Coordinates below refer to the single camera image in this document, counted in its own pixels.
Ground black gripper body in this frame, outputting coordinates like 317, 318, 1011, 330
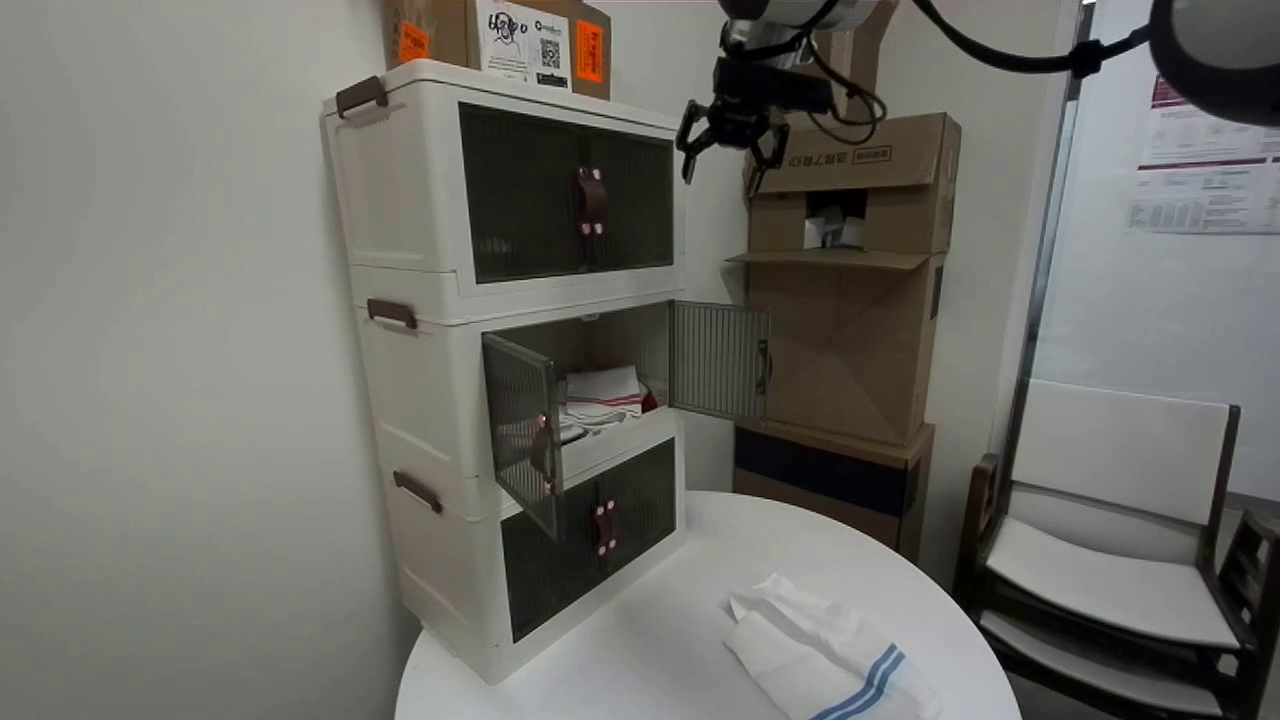
686, 21, 810, 150

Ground smoked transparent cabinet door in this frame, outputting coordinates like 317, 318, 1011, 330
497, 483, 615, 643
580, 127, 680, 272
668, 294, 775, 428
456, 99, 600, 288
595, 434, 680, 579
481, 326, 567, 543

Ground orange box on cabinet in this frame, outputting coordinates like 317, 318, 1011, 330
379, 0, 615, 103

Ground white item inside cabinet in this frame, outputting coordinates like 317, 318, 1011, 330
553, 359, 656, 438

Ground white three-tier storage cabinet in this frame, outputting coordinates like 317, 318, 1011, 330
317, 56, 691, 689

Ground small plain cardboard box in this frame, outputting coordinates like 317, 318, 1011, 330
798, 0, 901, 127

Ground large plain cardboard box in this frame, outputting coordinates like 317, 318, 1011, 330
736, 250, 951, 451

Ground thin metal pole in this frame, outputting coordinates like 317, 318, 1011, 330
1000, 0, 1103, 463

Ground cardboard box with dark band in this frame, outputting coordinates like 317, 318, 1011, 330
728, 411, 940, 563

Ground white cloth with blue stripes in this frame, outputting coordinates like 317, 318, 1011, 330
719, 572, 940, 720

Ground black chair with white cushions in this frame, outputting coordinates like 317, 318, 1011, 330
957, 376, 1256, 703

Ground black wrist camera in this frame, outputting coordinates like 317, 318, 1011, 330
779, 64, 841, 114

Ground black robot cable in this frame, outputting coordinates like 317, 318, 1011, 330
786, 0, 1162, 150

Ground brown cabinet side handle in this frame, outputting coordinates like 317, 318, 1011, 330
390, 463, 447, 518
363, 294, 424, 335
327, 71, 397, 122

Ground white wall poster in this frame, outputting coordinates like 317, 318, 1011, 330
1124, 64, 1280, 244

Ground dark chair frame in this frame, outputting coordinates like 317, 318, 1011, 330
1211, 495, 1280, 720

